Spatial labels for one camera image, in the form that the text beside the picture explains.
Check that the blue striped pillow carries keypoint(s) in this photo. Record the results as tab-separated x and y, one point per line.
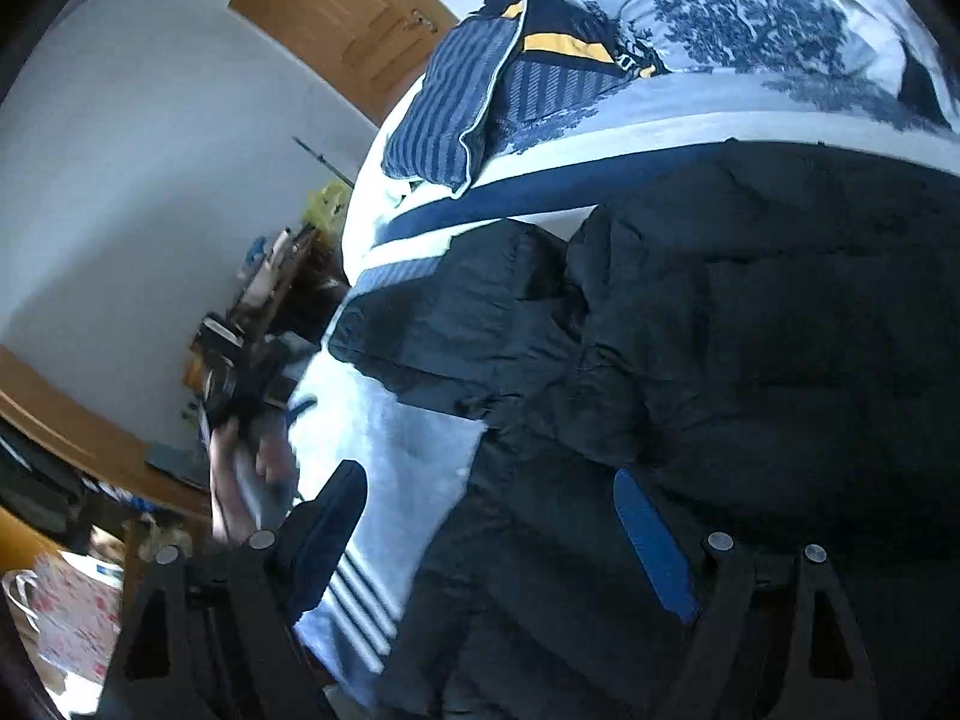
440	138

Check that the yellow green plastic bag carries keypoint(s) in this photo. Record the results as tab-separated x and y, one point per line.
327	208

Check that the blue white patterned bed sheet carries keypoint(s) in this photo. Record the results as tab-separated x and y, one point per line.
551	173

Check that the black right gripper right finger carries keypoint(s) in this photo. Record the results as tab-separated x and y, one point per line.
772	633

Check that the dark cluttered side table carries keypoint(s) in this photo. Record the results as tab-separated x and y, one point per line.
291	283

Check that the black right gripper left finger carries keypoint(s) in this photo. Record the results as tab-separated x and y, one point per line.
213	636

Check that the black puffer jacket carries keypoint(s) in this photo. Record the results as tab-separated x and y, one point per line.
771	333

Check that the floral paper bag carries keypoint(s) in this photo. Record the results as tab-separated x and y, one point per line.
73	604

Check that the blue tree print duvet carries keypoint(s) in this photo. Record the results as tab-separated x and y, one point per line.
862	57

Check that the wooden door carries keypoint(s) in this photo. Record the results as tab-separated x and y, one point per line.
370	51

